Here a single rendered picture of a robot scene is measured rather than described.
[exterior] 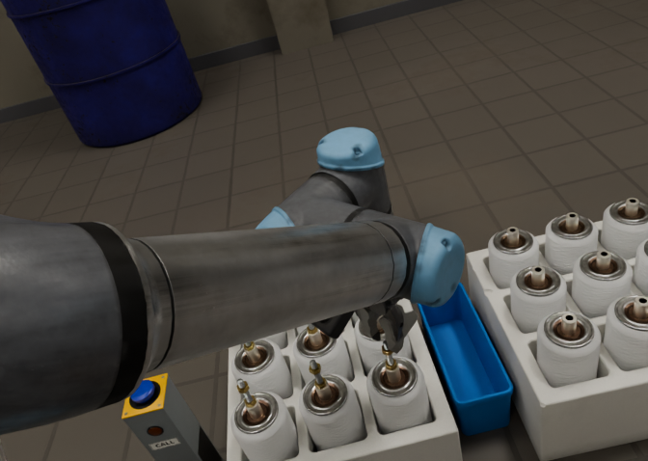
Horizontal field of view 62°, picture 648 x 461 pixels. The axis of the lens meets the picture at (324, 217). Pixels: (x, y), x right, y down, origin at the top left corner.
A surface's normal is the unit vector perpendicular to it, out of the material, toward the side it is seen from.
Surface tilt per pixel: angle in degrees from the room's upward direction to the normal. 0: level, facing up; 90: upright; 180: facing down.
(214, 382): 0
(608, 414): 90
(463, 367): 0
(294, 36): 90
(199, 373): 0
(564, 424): 90
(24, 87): 90
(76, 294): 56
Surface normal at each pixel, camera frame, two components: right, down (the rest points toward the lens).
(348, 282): 0.78, 0.14
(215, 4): 0.10, 0.58
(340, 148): -0.22, -0.78
